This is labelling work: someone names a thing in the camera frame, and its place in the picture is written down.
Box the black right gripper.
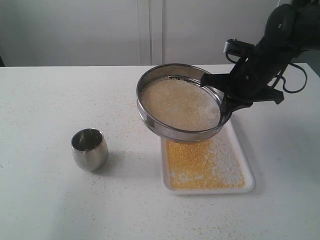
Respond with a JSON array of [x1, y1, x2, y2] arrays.
[[200, 50, 285, 125]]

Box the yellow and white grains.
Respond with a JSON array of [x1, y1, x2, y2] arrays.
[[140, 78, 220, 131]]

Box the round stainless steel sieve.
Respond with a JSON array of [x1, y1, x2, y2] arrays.
[[136, 63, 232, 143]]

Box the stainless steel cup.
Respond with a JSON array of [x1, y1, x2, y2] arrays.
[[71, 128, 109, 172]]

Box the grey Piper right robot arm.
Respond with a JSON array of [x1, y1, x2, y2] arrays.
[[200, 0, 320, 126]]

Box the fine yellow millet grains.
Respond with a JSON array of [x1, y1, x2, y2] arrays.
[[165, 139, 246, 190]]

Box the clear square glass tray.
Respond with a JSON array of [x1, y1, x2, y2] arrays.
[[161, 122, 255, 196]]

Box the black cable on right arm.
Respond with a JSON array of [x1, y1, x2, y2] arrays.
[[226, 51, 308, 95]]

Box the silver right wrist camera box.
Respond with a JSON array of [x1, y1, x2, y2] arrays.
[[223, 38, 256, 57]]

